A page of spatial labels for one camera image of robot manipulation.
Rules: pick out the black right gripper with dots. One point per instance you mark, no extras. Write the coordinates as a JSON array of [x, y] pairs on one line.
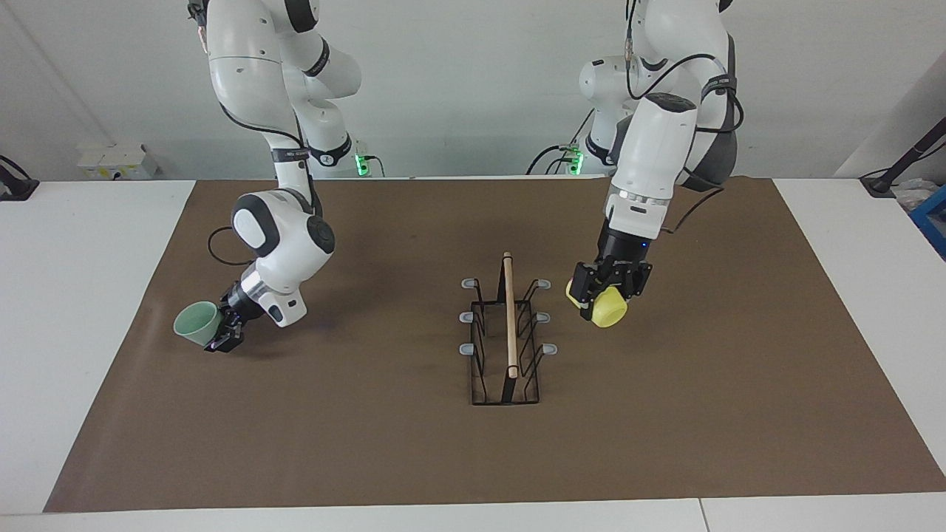
[[242, 303]]

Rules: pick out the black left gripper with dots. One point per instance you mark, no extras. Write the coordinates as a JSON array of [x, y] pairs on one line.
[[624, 247]]

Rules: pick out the yellow plastic cup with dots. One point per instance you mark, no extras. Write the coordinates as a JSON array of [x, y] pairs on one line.
[[610, 310]]

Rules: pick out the pale green plastic cup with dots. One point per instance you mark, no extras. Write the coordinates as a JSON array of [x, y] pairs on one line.
[[196, 324]]

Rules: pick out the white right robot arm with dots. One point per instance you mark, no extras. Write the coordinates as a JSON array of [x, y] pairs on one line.
[[284, 236]]

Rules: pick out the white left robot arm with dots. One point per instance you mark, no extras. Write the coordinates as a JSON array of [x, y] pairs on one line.
[[658, 148]]

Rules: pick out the brown table mat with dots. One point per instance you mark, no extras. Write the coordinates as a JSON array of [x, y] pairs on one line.
[[369, 443]]

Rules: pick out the white power strip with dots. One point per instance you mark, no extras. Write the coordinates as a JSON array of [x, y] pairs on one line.
[[118, 162]]

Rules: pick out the black stand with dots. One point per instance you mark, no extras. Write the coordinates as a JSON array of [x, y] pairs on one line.
[[879, 185]]

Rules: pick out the clear plastic bag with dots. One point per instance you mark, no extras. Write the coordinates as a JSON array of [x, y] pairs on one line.
[[910, 196]]

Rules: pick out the blue box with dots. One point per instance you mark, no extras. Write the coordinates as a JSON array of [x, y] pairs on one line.
[[933, 222]]

